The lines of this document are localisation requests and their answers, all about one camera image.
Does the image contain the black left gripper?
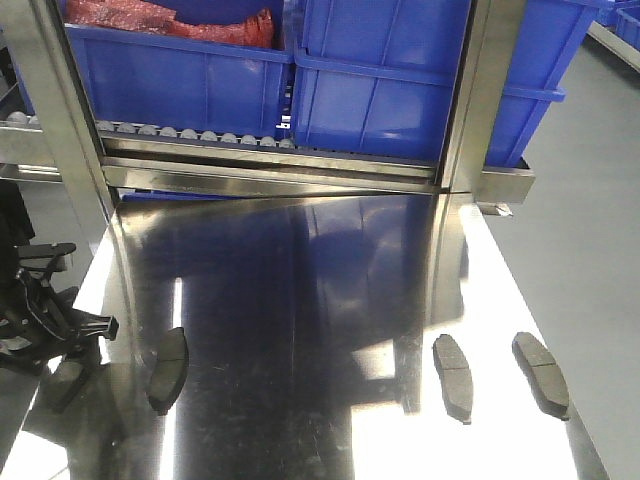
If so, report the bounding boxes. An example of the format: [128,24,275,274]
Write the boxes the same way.
[1,272,119,375]

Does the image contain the grey brake pad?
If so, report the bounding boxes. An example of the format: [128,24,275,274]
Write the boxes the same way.
[432,334,474,425]
[146,327,189,416]
[512,332,570,421]
[45,360,87,413]

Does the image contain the steel roller conveyor rack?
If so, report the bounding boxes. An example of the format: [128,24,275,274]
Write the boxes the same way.
[1,1,535,247]

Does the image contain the black office chair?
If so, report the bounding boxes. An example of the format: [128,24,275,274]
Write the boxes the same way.
[1,180,35,326]

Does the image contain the left blue plastic bin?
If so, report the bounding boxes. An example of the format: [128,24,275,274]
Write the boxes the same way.
[65,1,294,139]

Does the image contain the blue plastic bin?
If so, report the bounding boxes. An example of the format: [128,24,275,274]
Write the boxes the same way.
[65,1,294,139]
[291,1,604,168]

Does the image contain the red plastic bag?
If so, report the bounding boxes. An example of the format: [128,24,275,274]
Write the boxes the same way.
[64,0,276,50]

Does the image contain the right blue plastic bin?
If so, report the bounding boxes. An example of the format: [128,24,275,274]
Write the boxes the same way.
[291,1,604,168]

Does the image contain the far blue bins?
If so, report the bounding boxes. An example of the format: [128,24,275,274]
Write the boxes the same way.
[597,0,640,40]

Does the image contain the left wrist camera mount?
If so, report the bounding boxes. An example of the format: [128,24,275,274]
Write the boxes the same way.
[17,242,76,280]

